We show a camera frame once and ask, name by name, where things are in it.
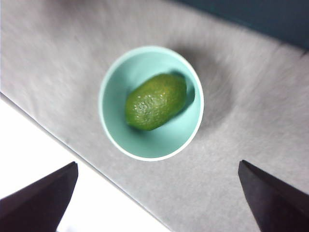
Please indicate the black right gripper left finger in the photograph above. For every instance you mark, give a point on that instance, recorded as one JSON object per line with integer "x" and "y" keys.
{"x": 41, "y": 203}

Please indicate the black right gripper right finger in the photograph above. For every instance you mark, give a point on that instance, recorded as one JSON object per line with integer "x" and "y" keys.
{"x": 280, "y": 205}

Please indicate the teal ribbed bowl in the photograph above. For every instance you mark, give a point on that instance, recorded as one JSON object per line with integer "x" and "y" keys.
{"x": 149, "y": 145}

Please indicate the green avocado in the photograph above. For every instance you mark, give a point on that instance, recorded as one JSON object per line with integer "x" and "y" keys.
{"x": 157, "y": 101}

